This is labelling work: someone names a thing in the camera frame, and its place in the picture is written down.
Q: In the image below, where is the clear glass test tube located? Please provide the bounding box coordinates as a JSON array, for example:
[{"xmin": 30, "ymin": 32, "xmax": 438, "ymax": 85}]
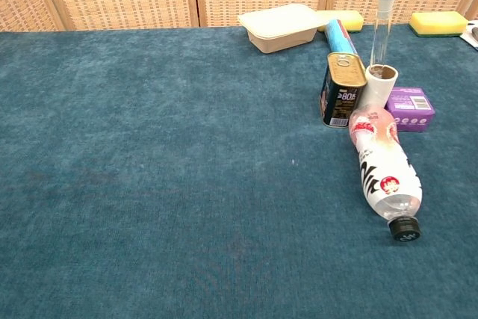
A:
[{"xmin": 369, "ymin": 0, "xmax": 397, "ymax": 73}]

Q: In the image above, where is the blue table cloth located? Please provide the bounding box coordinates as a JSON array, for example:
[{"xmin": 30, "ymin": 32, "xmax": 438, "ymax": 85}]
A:
[{"xmin": 0, "ymin": 23, "xmax": 478, "ymax": 319}]

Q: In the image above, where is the gold lid luncheon meat tin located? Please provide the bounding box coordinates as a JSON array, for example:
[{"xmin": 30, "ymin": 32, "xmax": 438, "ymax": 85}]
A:
[{"xmin": 318, "ymin": 52, "xmax": 369, "ymax": 129}]

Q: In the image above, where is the beige lidded food container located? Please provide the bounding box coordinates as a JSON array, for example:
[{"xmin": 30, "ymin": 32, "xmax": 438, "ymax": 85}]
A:
[{"xmin": 237, "ymin": 3, "xmax": 323, "ymax": 55}]

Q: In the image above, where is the white labelled plastic drink bottle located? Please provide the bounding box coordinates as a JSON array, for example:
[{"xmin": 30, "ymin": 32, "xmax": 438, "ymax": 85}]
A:
[{"xmin": 347, "ymin": 104, "xmax": 423, "ymax": 242}]

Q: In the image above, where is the yellow sponge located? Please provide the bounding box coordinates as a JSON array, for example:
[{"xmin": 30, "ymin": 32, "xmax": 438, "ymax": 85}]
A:
[
  {"xmin": 409, "ymin": 10, "xmax": 468, "ymax": 38},
  {"xmin": 316, "ymin": 10, "xmax": 364, "ymax": 34}
]

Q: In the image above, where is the purple soap box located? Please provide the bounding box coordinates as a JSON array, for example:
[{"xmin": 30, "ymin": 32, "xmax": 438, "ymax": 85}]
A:
[{"xmin": 385, "ymin": 87, "xmax": 437, "ymax": 133}]

